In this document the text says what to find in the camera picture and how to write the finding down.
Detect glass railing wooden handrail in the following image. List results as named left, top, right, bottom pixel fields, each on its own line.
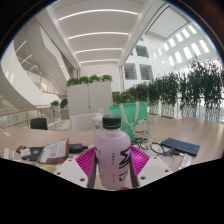
left=0, top=105, right=63, bottom=129

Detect ceiling light strips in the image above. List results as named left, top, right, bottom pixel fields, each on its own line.
left=58, top=8, right=139, bottom=64

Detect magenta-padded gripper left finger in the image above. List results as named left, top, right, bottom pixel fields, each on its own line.
left=54, top=146, right=98, bottom=189

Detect clear plastic bottle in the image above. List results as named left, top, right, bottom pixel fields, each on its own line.
left=90, top=107, right=105, bottom=138

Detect white card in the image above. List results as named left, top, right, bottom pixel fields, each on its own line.
left=19, top=148, right=32, bottom=158

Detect dark blue keyboard case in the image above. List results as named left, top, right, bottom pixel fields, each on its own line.
left=160, top=137, right=201, bottom=157

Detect tall green hedge plants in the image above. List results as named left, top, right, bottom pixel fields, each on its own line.
left=112, top=59, right=224, bottom=123

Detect black chair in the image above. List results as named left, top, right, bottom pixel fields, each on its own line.
left=29, top=117, right=49, bottom=131

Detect row of green plants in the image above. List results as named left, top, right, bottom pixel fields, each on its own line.
left=65, top=74, right=114, bottom=88

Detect small black device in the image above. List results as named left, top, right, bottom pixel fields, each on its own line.
left=68, top=143, right=89, bottom=154

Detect black notebook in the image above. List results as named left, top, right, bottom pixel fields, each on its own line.
left=21, top=145, right=46, bottom=162

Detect yellow cup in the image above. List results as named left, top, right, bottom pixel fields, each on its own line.
left=39, top=164, right=58, bottom=174

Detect green plant in brown planter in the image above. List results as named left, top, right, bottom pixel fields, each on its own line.
left=49, top=97, right=69, bottom=120

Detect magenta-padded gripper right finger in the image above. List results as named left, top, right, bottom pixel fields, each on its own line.
left=128, top=145, right=174, bottom=188

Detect small red black box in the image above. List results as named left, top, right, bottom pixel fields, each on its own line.
left=15, top=144, right=27, bottom=154

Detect white cabinet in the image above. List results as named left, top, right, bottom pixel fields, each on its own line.
left=66, top=81, right=114, bottom=118

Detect white chair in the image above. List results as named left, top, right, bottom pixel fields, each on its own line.
left=70, top=113, right=96, bottom=132

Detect purple drink bottle black cap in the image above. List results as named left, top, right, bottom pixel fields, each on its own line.
left=94, top=114, right=132, bottom=191

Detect printed paper booklet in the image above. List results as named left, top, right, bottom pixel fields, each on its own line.
left=35, top=137, right=70, bottom=165

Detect tangled black cable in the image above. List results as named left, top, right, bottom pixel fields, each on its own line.
left=134, top=137, right=174, bottom=158

